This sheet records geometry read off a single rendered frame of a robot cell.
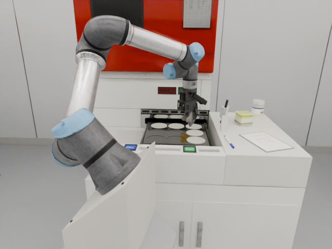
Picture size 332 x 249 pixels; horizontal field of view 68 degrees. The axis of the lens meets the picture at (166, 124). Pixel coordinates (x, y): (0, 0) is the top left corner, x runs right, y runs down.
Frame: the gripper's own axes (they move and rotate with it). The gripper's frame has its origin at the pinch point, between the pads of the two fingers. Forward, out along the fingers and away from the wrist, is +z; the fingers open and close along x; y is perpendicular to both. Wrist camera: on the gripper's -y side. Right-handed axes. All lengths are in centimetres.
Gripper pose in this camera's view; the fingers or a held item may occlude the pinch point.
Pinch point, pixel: (191, 124)
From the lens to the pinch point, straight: 136.3
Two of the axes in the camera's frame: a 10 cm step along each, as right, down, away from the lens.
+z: -0.1, 9.4, 3.3
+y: -8.4, 1.8, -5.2
